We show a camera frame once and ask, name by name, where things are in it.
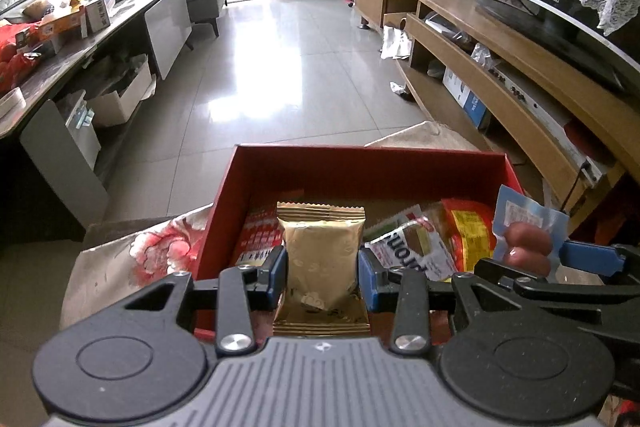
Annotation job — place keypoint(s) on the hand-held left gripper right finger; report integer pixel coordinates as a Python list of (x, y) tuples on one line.
[(370, 282)]

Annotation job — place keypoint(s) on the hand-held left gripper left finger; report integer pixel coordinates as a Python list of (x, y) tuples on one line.
[(274, 277)]

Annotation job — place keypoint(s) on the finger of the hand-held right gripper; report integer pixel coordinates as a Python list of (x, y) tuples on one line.
[(530, 284), (590, 257)]

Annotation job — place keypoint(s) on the sausage packet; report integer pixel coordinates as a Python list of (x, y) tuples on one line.
[(525, 242)]

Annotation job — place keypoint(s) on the gold snack packet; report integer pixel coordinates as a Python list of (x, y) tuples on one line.
[(320, 257)]

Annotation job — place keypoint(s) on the green white wafer packet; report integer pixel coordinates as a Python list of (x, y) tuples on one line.
[(415, 247)]

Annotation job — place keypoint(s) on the red yellow snack packet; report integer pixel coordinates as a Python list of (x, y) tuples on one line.
[(470, 232)]

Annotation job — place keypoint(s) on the red cardboard box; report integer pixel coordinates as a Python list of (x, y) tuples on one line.
[(350, 177)]

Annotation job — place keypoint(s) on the floral tablecloth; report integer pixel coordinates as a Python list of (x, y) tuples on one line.
[(125, 257)]

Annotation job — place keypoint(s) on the silver set-top box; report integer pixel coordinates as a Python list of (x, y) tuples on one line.
[(540, 112)]

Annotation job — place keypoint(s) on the blue white box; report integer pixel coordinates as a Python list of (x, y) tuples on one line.
[(465, 99)]

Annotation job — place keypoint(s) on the black television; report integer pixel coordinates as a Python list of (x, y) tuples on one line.
[(560, 37)]

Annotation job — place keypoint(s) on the white storage bin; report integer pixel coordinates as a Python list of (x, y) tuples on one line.
[(80, 132), (122, 99)]

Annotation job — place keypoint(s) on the silver foil bag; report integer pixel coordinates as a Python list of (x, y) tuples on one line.
[(397, 43)]

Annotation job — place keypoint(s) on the grey coffee table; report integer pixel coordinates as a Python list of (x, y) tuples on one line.
[(165, 27)]

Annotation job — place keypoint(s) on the wooden television cabinet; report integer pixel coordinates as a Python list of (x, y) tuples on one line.
[(450, 2)]

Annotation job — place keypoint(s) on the small carton box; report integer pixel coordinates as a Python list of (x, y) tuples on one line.
[(97, 14)]

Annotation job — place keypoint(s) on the orange carton box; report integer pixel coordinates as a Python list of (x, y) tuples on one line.
[(62, 24)]

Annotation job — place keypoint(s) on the red bag of fruit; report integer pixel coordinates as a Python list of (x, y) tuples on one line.
[(17, 59)]

